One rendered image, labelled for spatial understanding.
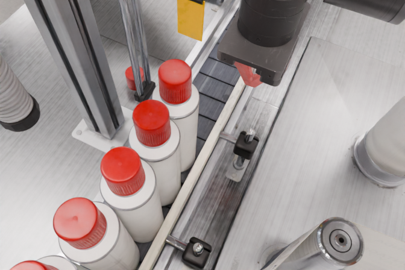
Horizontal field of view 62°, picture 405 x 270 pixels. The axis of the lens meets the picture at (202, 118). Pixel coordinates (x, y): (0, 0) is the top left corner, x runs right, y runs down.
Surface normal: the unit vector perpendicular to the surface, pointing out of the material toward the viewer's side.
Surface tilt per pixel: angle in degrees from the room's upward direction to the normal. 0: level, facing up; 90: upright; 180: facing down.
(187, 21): 90
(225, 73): 0
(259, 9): 91
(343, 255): 0
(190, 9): 90
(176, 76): 2
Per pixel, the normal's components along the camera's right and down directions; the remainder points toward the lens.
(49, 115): 0.05, -0.51
